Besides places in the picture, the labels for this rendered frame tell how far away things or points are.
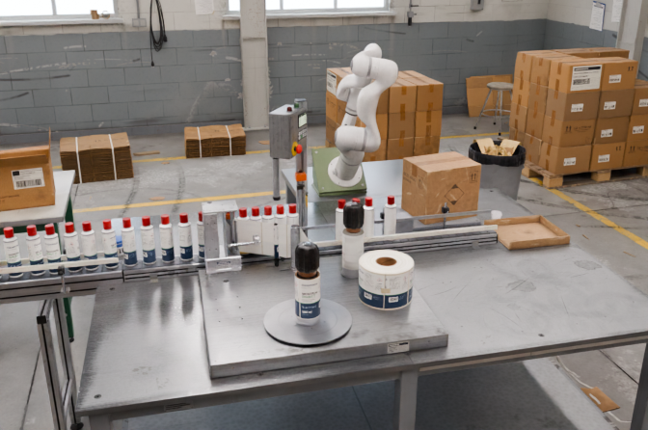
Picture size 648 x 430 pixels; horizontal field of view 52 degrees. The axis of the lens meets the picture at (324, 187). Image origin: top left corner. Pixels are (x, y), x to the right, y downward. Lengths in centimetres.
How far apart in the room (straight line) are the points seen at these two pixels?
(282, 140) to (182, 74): 541
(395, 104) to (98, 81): 354
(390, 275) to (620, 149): 467
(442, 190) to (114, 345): 165
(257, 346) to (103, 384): 49
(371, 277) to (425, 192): 89
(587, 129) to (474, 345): 432
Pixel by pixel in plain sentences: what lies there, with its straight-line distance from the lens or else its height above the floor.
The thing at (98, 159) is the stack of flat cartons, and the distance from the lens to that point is 664.
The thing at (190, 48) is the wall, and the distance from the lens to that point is 805.
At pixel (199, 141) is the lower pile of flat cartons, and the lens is 713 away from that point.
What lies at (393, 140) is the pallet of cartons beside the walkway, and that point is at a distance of 635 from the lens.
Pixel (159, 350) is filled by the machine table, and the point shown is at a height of 83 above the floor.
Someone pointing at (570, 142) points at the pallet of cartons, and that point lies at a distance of 643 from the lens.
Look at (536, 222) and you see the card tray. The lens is 345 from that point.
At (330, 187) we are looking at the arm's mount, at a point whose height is 87.
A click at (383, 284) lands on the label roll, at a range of 240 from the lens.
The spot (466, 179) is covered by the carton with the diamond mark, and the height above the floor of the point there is 105.
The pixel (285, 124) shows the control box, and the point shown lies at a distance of 271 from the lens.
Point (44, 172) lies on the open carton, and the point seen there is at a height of 97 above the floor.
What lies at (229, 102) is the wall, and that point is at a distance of 820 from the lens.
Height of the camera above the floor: 212
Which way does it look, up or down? 20 degrees down
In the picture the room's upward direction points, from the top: straight up
